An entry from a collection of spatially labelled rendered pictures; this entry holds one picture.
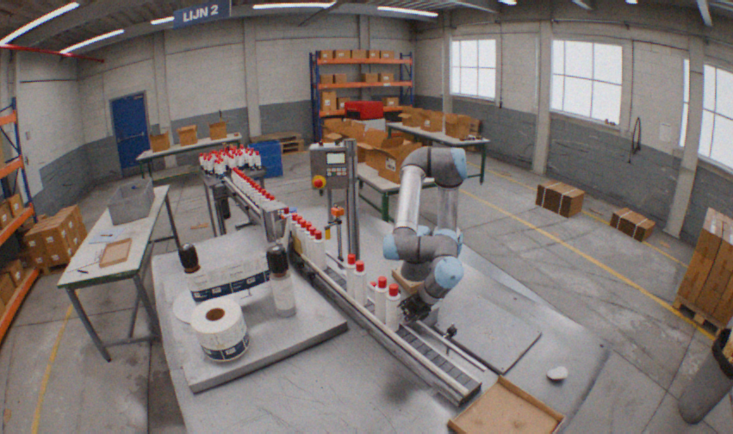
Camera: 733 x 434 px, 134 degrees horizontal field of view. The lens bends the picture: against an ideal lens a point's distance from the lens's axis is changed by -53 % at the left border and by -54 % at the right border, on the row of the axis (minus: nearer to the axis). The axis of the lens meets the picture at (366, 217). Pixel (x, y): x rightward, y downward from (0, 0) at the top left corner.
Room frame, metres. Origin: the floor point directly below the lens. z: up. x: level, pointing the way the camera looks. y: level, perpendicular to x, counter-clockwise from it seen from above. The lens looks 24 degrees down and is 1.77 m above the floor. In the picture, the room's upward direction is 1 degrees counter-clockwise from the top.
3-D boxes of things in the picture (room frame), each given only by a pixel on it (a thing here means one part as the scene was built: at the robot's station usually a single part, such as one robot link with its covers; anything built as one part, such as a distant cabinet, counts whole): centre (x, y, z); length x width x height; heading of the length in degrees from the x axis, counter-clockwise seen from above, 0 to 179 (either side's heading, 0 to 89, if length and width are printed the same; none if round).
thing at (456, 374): (1.26, 0.15, 0.86); 1.65 x 0.08 x 0.04; 36
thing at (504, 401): (0.45, -0.43, 0.85); 0.30 x 0.26 x 0.04; 36
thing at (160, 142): (5.62, 4.06, 0.97); 0.47 x 0.41 x 0.37; 21
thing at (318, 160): (1.40, 0.15, 1.38); 0.17 x 0.10 x 0.19; 91
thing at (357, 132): (3.87, 0.05, 0.97); 0.45 x 0.38 x 0.37; 117
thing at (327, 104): (9.06, 0.00, 1.26); 2.78 x 0.61 x 2.51; 114
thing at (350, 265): (1.13, 0.06, 0.98); 0.05 x 0.05 x 0.20
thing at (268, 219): (1.55, 0.48, 1.01); 0.14 x 0.13 x 0.26; 36
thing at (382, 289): (0.97, -0.05, 0.98); 0.05 x 0.05 x 0.20
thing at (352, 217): (1.38, 0.06, 1.16); 0.04 x 0.04 x 0.67; 36
